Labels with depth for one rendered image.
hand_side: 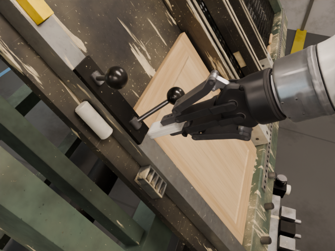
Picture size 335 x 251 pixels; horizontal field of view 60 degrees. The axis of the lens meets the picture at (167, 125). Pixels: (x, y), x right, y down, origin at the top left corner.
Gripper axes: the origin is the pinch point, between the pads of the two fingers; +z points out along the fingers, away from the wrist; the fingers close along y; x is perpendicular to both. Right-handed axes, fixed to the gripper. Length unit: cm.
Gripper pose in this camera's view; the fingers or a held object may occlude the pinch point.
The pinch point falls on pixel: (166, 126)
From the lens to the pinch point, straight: 51.5
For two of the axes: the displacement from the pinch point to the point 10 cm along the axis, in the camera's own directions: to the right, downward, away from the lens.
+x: 3.2, -6.7, 6.7
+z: -7.7, 2.3, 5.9
